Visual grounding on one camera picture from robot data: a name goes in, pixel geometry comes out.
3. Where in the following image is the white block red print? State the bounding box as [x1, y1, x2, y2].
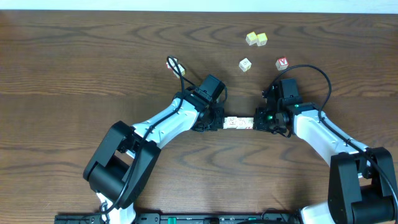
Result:
[245, 118, 254, 129]

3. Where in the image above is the black cable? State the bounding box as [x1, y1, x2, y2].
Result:
[99, 55, 228, 224]
[262, 64, 398, 215]

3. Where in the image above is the white block red side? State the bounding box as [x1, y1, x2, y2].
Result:
[165, 57, 178, 70]

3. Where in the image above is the left black cable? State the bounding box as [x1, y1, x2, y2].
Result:
[99, 55, 228, 224]

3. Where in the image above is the right black cable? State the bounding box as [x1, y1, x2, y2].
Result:
[262, 64, 398, 215]

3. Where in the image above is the red letter block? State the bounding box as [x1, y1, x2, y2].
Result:
[275, 57, 289, 71]

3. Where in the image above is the white yellow block centre right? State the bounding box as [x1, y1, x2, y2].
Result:
[239, 58, 252, 72]

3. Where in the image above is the yellow block far left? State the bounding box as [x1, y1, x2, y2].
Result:
[246, 32, 257, 45]

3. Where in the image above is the yellow block far right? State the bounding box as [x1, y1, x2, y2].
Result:
[256, 33, 268, 47]

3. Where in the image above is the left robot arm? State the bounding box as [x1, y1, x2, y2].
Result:
[80, 75, 226, 223]

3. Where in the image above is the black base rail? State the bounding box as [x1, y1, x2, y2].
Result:
[54, 212, 302, 224]

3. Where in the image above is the white block yellow side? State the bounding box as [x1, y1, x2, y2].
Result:
[173, 64, 186, 78]

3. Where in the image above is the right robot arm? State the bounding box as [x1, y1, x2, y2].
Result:
[253, 79, 397, 224]

